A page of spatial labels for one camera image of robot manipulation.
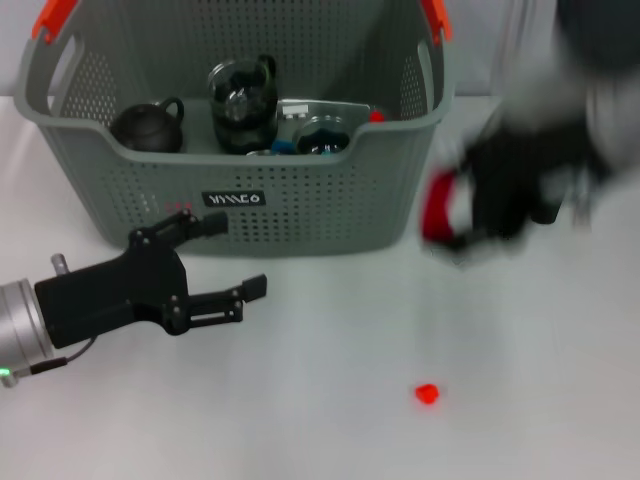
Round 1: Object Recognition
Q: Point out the small orange toy block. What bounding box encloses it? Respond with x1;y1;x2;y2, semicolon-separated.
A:
413;383;440;406

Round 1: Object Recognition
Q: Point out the dark red long block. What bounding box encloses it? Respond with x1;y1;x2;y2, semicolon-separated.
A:
420;168;470;247

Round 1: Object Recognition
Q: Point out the orange basket handle clip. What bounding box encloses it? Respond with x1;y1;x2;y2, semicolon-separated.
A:
422;0;455;44
30;0;79;44

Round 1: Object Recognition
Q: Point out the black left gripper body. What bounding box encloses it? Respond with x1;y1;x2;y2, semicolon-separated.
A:
33;226;190;351

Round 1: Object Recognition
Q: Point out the black clay teapot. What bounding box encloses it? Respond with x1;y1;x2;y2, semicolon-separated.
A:
108;95;186;154

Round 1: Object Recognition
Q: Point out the left arm connector cable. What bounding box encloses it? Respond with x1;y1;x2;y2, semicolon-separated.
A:
2;337;100;389

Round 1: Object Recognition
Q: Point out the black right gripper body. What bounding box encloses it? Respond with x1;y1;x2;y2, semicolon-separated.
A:
462;122;609;246

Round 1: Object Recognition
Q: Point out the grey perforated storage basket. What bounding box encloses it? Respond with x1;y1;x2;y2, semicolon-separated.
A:
13;0;457;259

